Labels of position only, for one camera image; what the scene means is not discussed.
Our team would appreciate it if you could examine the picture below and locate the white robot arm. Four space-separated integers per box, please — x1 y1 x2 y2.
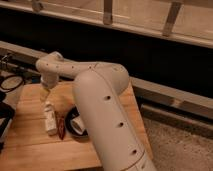
36 52 157 171

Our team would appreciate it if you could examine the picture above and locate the white plastic bottle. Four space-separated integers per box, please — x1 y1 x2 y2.
44 101 57 136

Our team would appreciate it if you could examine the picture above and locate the black round plate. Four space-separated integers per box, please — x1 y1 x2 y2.
65 107 88 137

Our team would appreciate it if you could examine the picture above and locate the black equipment at left edge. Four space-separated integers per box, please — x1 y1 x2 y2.
0 90 15 152

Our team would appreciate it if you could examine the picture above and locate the white paper cup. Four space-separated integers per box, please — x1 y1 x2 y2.
71 116 85 135

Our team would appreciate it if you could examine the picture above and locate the wooden cutting board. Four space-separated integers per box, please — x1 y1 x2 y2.
0 79 154 171

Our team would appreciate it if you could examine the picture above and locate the black round ring object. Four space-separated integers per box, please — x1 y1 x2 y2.
0 75 25 92

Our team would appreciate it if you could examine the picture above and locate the metal window rail frame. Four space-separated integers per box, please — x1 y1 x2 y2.
0 0 213 49

